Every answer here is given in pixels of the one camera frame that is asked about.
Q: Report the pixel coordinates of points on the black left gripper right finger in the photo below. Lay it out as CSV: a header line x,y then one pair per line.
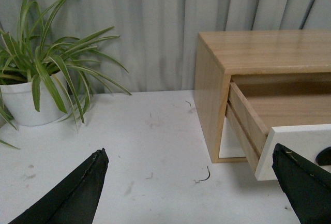
x,y
306,185

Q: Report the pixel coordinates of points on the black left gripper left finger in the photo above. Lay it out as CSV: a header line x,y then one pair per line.
x,y
74,199

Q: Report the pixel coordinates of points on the drawer white front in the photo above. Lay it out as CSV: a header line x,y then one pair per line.
x,y
290,109

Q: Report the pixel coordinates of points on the light wooden drawer cabinet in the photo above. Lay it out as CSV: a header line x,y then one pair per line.
x,y
222,55

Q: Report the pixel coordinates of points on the white plant pot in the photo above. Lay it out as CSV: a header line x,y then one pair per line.
x,y
17,105

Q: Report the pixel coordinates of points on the green spider plant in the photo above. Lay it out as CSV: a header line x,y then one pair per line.
x,y
64,65

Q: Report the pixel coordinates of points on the grey curtain backdrop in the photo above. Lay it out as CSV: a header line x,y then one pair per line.
x,y
156,40

